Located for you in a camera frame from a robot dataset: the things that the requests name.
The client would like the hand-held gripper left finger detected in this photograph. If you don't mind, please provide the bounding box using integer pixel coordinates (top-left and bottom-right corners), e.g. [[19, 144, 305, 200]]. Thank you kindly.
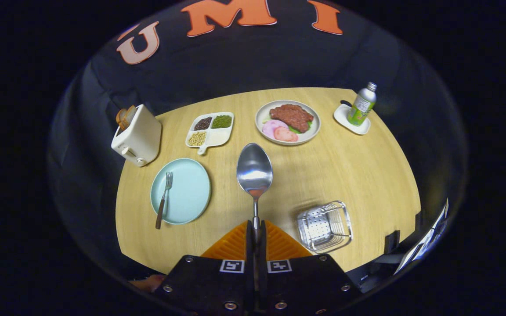
[[154, 220, 256, 316]]

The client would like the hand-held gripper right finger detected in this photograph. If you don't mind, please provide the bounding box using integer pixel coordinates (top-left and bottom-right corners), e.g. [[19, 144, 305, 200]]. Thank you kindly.
[[260, 219, 363, 316]]

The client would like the silver metal spoon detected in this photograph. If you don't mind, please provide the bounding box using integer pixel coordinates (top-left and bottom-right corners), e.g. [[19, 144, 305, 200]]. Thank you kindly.
[[236, 143, 274, 233]]

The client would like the fork with brown handle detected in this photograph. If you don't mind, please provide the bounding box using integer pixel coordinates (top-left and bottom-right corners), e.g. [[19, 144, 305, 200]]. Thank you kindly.
[[155, 172, 174, 230]]

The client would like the light blue plate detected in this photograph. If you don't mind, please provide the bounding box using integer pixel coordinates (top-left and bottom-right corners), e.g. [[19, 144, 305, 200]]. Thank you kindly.
[[150, 158, 212, 225]]

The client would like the white divided tray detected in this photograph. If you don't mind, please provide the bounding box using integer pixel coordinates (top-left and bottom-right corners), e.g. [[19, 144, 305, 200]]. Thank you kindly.
[[185, 111, 235, 155]]

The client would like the white rice portion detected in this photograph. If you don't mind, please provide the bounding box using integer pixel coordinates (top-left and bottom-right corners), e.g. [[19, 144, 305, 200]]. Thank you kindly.
[[208, 129, 229, 145]]

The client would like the pink ham slice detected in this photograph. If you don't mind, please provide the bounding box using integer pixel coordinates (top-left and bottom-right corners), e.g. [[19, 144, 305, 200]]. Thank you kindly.
[[262, 119, 289, 139], [273, 126, 299, 142]]

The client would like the green lettuce leaf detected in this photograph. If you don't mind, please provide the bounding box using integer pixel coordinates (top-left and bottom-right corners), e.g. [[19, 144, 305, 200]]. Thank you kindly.
[[289, 119, 313, 134]]

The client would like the brown meat steak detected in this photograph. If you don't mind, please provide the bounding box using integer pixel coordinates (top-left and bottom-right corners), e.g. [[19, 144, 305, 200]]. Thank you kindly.
[[269, 104, 314, 133]]

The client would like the white plate with meat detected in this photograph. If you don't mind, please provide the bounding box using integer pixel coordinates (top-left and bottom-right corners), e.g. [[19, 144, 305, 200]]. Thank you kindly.
[[255, 100, 322, 146]]

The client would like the small white dish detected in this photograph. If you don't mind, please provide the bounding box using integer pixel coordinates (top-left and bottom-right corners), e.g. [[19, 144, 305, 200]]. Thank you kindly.
[[333, 103, 371, 135]]

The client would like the white toaster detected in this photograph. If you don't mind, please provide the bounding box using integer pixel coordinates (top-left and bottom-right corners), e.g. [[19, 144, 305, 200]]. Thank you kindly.
[[111, 104, 162, 168]]

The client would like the white printed board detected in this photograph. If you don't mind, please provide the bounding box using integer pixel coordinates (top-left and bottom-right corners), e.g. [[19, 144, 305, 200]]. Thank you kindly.
[[394, 198, 450, 276]]

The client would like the silver bottle with green label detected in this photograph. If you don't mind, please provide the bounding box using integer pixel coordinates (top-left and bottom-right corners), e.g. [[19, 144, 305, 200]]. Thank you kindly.
[[347, 82, 377, 127]]

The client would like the metal wire basket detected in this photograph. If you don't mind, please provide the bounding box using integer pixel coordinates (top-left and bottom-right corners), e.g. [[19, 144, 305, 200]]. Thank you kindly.
[[296, 201, 353, 254]]

